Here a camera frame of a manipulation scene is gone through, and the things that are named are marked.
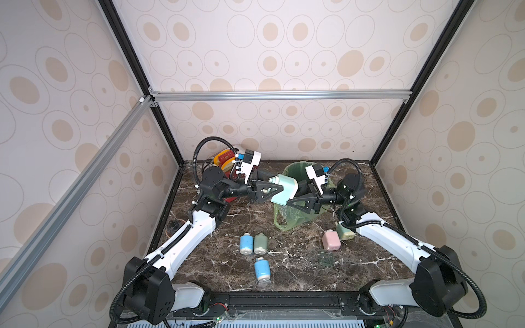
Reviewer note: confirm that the red plastic basket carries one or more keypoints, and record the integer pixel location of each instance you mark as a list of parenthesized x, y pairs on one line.
[(235, 188)]

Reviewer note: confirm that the green plastic bin liner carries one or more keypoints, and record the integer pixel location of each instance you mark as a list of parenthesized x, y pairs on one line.
[(287, 218)]

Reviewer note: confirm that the sage green pencil sharpener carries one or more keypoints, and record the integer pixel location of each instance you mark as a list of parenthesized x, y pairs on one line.
[(260, 245)]

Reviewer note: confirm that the mint green pencil sharpener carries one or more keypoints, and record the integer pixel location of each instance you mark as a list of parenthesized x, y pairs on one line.
[(344, 233)]

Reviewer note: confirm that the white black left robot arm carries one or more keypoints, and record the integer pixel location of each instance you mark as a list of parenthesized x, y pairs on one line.
[(147, 292)]

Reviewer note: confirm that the silver aluminium side bar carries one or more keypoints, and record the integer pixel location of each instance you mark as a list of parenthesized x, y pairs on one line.
[(29, 255)]

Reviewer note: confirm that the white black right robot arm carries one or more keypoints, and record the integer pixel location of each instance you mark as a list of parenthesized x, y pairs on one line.
[(439, 285)]

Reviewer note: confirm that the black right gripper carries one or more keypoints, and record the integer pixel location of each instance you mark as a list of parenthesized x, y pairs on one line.
[(316, 199)]

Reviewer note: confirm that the blue pencil sharpener in row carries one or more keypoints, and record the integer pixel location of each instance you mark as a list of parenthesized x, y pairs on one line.
[(246, 244)]

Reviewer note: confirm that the clear green shavings tray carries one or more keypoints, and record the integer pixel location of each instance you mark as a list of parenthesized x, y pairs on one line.
[(326, 259)]

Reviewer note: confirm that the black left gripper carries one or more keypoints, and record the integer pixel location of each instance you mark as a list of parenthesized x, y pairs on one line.
[(255, 186)]

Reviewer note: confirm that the pink pencil sharpener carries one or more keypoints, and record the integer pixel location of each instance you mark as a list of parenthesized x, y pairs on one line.
[(331, 241)]

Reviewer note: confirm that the blue pencil sharpener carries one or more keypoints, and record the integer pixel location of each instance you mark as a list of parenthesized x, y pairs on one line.
[(246, 244), (262, 270)]

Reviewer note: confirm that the red yellow toy items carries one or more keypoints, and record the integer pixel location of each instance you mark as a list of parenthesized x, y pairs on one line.
[(224, 160)]

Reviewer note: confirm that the light green pencil sharpener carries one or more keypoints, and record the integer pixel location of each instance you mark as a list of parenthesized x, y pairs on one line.
[(290, 188)]

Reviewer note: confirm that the silver aluminium crossbar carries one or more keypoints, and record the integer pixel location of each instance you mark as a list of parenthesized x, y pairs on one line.
[(294, 95)]

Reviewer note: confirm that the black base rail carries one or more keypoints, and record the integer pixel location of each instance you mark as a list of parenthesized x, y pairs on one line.
[(284, 309)]

